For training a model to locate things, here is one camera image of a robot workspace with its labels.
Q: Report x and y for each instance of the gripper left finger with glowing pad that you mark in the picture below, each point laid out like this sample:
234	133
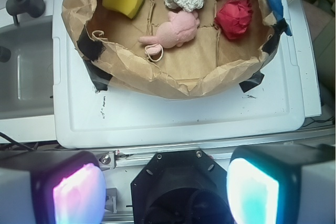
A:
51	187

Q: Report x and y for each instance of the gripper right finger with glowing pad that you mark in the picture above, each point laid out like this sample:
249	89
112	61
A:
277	183

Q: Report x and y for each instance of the red paper ball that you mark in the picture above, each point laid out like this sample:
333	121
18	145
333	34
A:
234	18

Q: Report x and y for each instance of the white plastic bin lid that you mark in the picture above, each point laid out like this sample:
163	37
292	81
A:
119	118

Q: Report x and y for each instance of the white sink basin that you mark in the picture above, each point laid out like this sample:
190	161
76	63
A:
27	110

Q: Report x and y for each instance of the black tape right corner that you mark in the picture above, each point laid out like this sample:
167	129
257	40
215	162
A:
269	50

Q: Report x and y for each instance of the black tape corner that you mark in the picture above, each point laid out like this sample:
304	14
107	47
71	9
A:
269	50
92	50

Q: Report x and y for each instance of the black tape left corner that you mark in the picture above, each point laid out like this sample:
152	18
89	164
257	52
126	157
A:
92	50

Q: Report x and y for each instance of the brown paper bag tray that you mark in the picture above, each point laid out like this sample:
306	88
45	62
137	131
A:
207	65

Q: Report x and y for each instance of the pink plush toy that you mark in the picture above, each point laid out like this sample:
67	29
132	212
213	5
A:
179	29

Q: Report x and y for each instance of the black faucet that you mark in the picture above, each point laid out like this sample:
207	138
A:
34	8

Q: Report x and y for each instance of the blue tape piece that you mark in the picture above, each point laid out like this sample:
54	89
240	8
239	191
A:
277	9

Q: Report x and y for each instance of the yellow sponge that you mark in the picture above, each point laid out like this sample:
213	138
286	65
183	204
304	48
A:
129	8

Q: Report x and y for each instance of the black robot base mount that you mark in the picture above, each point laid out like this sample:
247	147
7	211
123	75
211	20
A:
181	187

